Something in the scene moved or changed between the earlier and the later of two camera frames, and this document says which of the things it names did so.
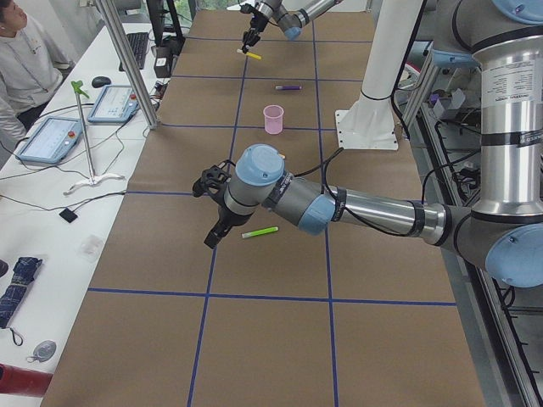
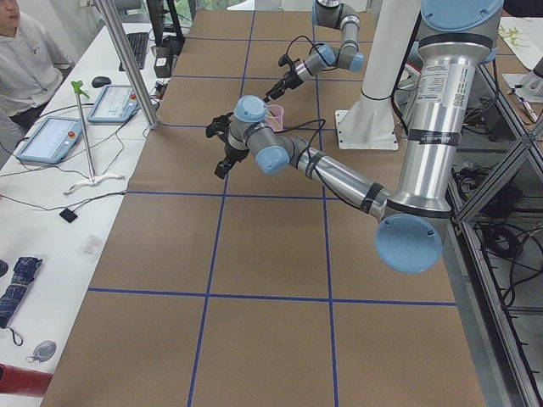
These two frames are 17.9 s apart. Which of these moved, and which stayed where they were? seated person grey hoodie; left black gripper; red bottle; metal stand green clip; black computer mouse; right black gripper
Moved: right black gripper; left black gripper
Stayed: black computer mouse; metal stand green clip; red bottle; seated person grey hoodie
